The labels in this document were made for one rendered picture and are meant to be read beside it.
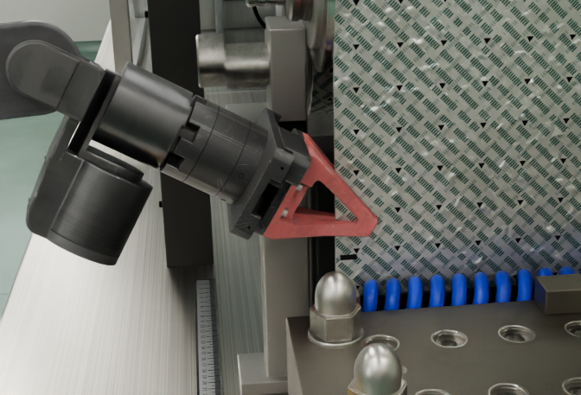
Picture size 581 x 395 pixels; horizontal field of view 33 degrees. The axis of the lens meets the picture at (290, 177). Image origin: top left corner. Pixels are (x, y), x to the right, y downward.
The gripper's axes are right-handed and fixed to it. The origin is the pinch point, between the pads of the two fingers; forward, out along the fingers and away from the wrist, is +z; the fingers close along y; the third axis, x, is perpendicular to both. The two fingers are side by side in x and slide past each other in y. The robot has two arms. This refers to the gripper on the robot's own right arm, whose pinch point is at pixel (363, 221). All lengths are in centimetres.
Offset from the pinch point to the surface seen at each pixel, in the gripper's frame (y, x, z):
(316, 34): -1.7, 9.9, -9.0
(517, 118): 0.2, 11.4, 5.8
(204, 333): -18.2, -21.4, -1.4
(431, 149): 0.2, 6.8, 1.6
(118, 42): -102, -19, -18
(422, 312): 4.7, -2.7, 5.4
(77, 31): -556, -124, -30
